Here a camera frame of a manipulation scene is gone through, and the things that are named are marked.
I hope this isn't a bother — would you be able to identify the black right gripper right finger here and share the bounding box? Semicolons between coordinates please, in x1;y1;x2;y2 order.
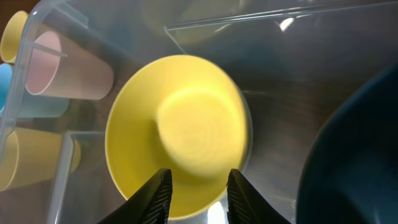
227;169;290;224

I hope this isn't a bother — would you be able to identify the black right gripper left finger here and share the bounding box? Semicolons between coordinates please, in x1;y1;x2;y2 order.
98;168;173;224

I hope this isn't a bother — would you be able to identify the yellow small bowl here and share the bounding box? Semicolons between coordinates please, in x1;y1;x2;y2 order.
105;55;252;221

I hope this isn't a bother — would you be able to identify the dark blue bowl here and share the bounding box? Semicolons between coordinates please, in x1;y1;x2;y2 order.
296;65;397;223

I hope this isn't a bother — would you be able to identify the yellow cup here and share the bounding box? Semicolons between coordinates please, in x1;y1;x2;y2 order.
1;128;63;191
1;11;29;63

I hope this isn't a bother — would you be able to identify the pink cup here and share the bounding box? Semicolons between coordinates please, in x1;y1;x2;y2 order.
25;31;114;100

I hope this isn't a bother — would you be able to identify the light blue cup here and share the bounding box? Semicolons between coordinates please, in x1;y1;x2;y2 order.
1;63;70;119

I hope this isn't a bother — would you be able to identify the clear plastic storage container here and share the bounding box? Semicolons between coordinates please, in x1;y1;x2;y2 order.
1;1;397;223

